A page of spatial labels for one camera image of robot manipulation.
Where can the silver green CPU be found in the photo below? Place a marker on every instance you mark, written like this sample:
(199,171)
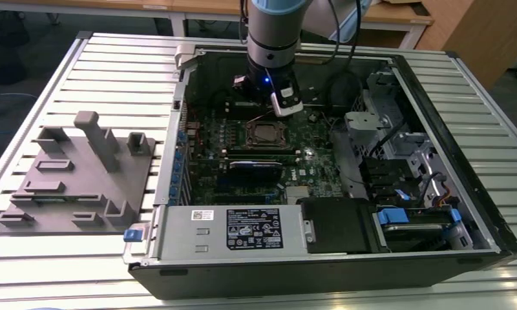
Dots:
(267,134)

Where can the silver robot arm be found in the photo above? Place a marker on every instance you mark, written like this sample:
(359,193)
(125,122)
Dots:
(271,29)

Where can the CPU socket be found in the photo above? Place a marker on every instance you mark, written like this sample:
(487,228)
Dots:
(247,144)

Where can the silver metal drive cage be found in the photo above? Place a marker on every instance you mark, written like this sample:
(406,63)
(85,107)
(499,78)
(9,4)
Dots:
(364,121)

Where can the black graphics card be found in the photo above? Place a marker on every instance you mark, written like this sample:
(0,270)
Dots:
(253,172)

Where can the green motherboard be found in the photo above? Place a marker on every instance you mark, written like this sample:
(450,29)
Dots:
(319,168)

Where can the silver chipset heat sink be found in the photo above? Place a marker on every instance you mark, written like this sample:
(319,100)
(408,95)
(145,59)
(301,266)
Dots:
(297,193)

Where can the grey parts rack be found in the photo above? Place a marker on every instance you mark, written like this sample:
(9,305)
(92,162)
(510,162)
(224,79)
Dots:
(91,181)

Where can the silver power supply unit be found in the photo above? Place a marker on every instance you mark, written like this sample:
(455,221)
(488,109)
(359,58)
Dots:
(180,232)

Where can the hard disk in blue carrier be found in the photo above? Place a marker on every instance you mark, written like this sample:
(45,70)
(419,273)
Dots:
(392,215)

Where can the wooden cabinet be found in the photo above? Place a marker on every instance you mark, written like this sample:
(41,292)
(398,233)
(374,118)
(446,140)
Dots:
(479,32)

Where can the blue release latch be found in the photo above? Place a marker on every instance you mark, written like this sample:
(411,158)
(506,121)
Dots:
(133,235)

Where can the green RAM stick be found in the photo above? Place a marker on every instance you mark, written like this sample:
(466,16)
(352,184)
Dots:
(53,201)

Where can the black office chair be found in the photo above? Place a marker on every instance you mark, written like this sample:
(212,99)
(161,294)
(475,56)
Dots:
(4,48)

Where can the black PC case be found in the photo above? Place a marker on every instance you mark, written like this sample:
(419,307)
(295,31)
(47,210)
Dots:
(284,281)

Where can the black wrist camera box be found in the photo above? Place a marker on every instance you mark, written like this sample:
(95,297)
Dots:
(240,81)

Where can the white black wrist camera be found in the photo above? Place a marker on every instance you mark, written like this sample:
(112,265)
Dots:
(288,103)

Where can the wooden desk white frame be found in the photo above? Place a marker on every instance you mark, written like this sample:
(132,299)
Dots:
(68,4)
(396,16)

